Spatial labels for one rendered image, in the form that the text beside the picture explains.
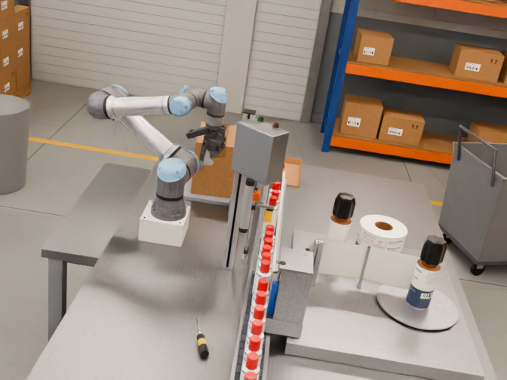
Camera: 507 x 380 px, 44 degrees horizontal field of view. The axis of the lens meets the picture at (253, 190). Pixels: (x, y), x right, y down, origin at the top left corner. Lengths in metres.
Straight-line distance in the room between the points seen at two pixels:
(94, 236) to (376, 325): 1.21
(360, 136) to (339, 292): 3.97
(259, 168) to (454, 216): 2.76
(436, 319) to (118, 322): 1.15
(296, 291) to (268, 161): 0.46
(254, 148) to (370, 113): 4.09
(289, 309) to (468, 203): 2.70
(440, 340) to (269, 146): 0.92
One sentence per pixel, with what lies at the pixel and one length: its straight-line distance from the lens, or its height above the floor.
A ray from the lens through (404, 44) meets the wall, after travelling 6.90.
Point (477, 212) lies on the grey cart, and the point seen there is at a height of 0.46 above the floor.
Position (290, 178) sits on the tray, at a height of 0.83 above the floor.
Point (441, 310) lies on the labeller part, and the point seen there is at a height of 0.89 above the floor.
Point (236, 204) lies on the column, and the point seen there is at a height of 1.12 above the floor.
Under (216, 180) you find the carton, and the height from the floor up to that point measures 0.94.
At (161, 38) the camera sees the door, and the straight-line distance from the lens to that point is 6.93.
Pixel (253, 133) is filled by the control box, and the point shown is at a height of 1.45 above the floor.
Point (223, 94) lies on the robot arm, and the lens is 2.58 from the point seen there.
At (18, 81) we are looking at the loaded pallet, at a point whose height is 0.23.
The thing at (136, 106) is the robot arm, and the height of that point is 1.38.
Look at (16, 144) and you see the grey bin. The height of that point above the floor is 0.38.
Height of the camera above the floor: 2.23
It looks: 25 degrees down
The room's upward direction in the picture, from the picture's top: 9 degrees clockwise
